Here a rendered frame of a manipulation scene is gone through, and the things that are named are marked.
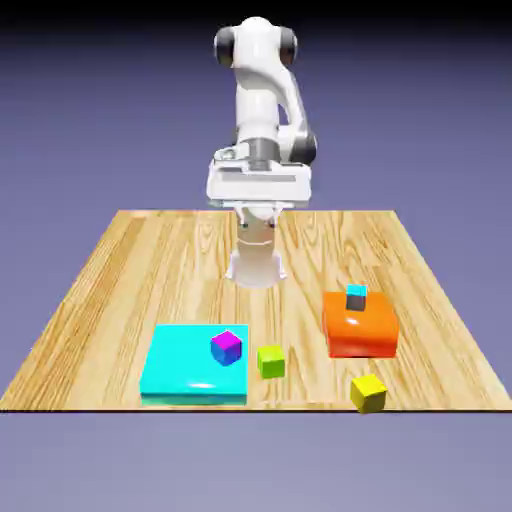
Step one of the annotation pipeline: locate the small cyan cube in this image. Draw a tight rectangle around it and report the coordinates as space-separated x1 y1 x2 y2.
345 283 368 313

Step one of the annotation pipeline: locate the large orange box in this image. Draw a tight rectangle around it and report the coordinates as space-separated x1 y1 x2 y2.
322 290 400 359

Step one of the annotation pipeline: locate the small yellow cube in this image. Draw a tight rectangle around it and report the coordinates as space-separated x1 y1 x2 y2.
350 373 388 415

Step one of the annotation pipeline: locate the small green cube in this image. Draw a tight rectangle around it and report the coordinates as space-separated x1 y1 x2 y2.
256 344 286 380

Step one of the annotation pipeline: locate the large cyan box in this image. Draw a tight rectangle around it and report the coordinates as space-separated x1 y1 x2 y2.
139 323 250 407

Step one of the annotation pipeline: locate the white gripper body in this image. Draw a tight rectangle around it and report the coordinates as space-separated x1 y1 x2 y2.
205 158 313 210

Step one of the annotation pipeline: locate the small magenta cube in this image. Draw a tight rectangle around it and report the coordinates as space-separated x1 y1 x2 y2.
210 329 244 368

